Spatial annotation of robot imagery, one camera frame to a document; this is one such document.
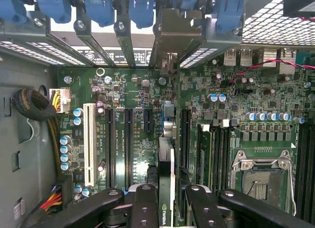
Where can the black open PC case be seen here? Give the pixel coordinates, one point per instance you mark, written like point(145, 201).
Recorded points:
point(270, 23)

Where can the metal port block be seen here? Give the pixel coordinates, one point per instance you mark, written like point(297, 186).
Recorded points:
point(231, 56)

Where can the white power connector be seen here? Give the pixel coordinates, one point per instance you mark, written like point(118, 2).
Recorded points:
point(62, 100)

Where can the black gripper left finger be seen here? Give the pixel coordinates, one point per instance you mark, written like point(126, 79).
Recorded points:
point(145, 213)

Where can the short black expansion slot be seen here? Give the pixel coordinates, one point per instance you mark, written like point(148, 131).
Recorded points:
point(148, 119)

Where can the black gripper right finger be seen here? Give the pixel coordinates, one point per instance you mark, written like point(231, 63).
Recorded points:
point(206, 213)

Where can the CPU socket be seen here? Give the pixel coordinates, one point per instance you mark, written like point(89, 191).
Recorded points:
point(270, 178)

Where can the white expansion slot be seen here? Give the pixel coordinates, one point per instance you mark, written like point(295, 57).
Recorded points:
point(90, 144)

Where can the metal expansion slot cover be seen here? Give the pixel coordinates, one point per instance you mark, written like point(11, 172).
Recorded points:
point(153, 53)
point(98, 48)
point(126, 48)

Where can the green motherboard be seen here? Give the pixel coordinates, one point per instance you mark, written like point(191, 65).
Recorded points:
point(142, 90)

